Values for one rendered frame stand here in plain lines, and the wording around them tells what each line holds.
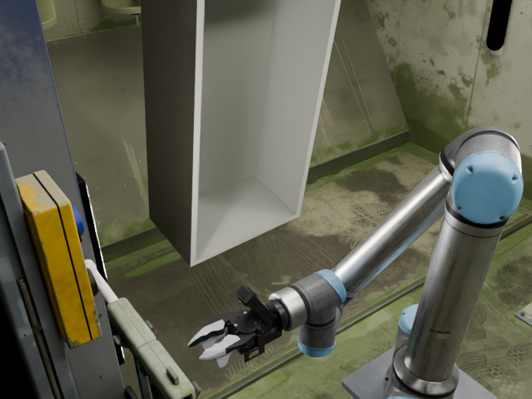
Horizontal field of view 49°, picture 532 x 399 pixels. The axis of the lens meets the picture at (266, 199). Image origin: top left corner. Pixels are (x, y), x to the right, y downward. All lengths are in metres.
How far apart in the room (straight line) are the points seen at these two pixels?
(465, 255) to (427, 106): 3.05
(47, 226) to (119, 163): 2.42
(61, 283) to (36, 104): 0.55
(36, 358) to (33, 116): 0.57
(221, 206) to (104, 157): 0.81
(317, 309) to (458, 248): 0.35
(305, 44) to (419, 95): 1.94
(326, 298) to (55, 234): 0.68
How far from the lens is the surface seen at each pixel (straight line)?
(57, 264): 0.88
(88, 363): 1.77
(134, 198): 3.24
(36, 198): 0.87
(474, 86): 3.89
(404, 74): 4.24
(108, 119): 3.29
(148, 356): 1.15
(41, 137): 1.38
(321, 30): 2.27
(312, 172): 3.77
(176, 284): 3.03
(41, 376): 1.04
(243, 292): 1.20
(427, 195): 1.28
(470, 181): 1.07
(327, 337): 1.41
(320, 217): 3.48
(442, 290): 1.22
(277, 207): 2.75
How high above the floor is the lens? 1.97
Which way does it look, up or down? 32 degrees down
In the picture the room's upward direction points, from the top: 2 degrees counter-clockwise
